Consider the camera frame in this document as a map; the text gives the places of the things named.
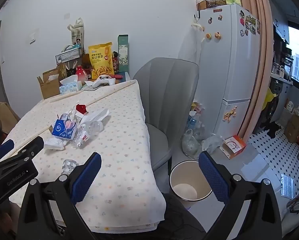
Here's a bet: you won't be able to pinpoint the white tissue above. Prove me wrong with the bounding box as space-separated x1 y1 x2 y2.
44 138 65 151

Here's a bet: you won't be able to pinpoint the red printed can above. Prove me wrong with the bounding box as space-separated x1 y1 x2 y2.
111 51 120 74

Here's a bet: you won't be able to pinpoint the light blue tissue box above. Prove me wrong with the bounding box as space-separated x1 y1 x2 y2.
59 76 83 95

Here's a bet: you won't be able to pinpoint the silver pill blister pack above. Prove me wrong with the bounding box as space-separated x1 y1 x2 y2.
61 159 78 176

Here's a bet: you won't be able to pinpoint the open brown cardboard box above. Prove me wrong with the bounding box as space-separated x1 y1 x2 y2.
37 67 63 99

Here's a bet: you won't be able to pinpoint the white plastic wrapper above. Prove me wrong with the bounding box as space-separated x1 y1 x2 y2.
79 109 110 125

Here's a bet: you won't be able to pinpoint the blue desk mat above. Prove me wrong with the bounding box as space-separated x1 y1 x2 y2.
116 72 131 83

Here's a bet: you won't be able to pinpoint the white game controller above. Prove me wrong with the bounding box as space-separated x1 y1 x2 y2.
92 74 116 88

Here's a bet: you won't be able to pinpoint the white waste bin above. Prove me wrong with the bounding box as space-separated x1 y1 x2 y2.
169 160 213 202

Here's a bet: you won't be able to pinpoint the person's dark trouser leg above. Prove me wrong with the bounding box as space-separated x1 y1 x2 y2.
162 192 207 240

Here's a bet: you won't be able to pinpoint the tall green printed box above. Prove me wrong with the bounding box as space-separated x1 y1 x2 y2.
118 34 129 73

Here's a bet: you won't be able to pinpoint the black wire basket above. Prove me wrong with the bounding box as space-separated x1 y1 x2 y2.
206 0 227 8
55 48 83 63

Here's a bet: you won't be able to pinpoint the red small bottle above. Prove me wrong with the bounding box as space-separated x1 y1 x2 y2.
75 65 87 81

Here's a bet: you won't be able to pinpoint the large brown cardboard box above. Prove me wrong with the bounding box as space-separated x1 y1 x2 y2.
284 114 299 143

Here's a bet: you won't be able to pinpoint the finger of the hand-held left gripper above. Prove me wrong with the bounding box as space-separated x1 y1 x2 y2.
0 139 15 166
0 136 45 168

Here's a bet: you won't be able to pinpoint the blue tissue packet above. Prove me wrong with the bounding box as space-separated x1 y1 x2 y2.
51 119 77 140

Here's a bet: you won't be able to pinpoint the orange and white box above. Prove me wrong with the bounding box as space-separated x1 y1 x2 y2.
219 135 247 160

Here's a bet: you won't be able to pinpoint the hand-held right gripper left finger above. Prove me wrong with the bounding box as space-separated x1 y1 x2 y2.
17 152 102 240

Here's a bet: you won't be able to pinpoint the black utensil holder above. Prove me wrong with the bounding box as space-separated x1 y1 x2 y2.
66 62 77 77

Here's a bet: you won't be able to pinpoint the printed cream tablecloth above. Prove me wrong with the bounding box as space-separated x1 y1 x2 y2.
1 79 166 232

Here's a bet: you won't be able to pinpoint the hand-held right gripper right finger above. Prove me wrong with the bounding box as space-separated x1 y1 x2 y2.
198 151 283 240

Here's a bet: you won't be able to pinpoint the grey upholstered chair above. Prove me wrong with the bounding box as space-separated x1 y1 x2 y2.
132 57 200 178

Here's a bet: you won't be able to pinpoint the peach curtain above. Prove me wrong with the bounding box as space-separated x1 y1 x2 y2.
228 0 275 143

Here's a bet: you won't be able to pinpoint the black cloth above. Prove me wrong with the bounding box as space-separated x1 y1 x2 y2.
264 121 281 138

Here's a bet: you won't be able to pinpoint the white hanging plastic bag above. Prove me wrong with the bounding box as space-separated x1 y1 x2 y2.
178 22 205 63

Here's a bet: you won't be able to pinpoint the yellow snack bag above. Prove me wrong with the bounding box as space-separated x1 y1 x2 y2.
88 42 114 79

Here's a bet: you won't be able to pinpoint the crushed clear plastic bottle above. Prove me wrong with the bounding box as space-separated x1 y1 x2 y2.
71 120 105 148

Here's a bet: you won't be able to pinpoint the silver foil mat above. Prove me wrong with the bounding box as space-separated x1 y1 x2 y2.
281 174 299 198

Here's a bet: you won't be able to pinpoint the yellow gecko magnet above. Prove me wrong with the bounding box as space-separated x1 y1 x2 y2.
223 106 238 123

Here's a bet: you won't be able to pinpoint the white refrigerator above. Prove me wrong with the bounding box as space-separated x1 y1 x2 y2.
194 3 262 140

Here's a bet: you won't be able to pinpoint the group of fridge magnets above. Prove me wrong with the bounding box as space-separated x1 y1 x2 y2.
239 10 261 37

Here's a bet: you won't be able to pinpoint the water bottles with blue labels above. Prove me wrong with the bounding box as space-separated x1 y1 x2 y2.
188 116 205 140

